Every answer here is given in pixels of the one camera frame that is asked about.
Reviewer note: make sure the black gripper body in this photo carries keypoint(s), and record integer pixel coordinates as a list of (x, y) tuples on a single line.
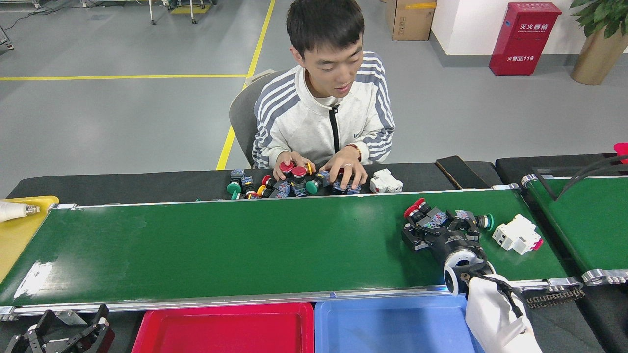
[(458, 241)]

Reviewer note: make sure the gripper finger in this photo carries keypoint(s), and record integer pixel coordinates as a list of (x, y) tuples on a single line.
[(98, 338), (39, 338), (472, 224), (419, 238)]

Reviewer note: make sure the white circuit breaker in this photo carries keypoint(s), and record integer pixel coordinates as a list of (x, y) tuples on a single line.
[(515, 234), (385, 181)]

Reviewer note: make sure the yellow plastic tray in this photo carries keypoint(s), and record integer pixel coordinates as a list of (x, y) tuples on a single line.
[(19, 245)]

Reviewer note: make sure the short green conveyor belt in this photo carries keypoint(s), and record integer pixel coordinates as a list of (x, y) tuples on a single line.
[(593, 220)]

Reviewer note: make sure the long green conveyor belt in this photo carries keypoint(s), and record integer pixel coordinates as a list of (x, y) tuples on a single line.
[(245, 245)]

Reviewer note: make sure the person's left hand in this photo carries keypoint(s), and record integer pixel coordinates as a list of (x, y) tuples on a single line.
[(351, 164)]

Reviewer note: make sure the person's right hand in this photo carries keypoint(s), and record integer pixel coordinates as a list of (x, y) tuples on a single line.
[(289, 159)]

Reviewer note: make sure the black rectangular pad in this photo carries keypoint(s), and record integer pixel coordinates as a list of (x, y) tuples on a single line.
[(458, 172)]

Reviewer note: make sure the blue plastic bin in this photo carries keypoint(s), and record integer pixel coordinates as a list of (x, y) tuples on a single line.
[(382, 328)]

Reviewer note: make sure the large red plastic bin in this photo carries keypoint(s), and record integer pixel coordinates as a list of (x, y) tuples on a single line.
[(221, 333)]

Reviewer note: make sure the white light bulb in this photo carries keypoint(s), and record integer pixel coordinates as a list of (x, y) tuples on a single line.
[(12, 211)]

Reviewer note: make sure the person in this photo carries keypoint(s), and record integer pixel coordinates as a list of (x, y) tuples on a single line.
[(304, 122)]

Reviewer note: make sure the small red plastic bin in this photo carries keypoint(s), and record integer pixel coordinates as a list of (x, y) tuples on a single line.
[(622, 148)]

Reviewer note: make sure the red fire extinguisher cabinet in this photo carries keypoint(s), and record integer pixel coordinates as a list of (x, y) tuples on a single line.
[(522, 41)]

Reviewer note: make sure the potted plant in golden pot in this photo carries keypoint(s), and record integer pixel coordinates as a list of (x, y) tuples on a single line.
[(596, 59)]

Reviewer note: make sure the brown cardboard box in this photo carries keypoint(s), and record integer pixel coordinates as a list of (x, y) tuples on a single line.
[(409, 22)]

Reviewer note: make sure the grey office chair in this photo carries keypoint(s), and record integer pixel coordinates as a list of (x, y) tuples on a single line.
[(240, 117)]

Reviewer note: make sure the white wheeled stand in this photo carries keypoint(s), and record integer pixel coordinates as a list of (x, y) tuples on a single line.
[(151, 14)]

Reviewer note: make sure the black metal bracket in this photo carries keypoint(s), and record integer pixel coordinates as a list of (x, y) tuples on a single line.
[(546, 184)]

